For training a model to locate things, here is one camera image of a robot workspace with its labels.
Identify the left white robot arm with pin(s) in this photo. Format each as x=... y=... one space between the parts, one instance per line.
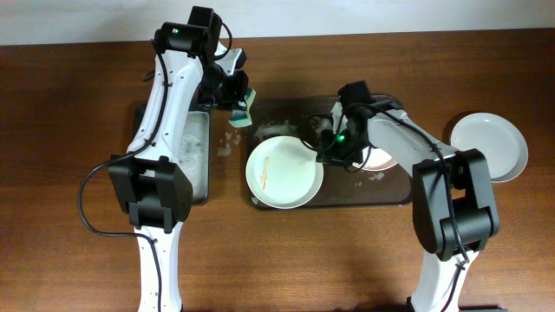
x=191 y=65

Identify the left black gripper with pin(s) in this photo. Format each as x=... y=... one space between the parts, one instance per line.
x=237 y=93

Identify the light blue plate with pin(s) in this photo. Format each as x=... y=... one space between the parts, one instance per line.
x=502 y=144

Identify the cream white plate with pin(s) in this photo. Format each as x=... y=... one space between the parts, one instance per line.
x=283 y=173

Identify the green yellow sponge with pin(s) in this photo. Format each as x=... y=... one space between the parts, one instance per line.
x=242 y=117

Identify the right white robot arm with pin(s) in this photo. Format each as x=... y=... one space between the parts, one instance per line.
x=454 y=210

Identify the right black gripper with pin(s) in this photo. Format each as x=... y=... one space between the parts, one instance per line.
x=329 y=150

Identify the black soapy water tray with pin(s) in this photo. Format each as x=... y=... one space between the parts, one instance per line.
x=184 y=138

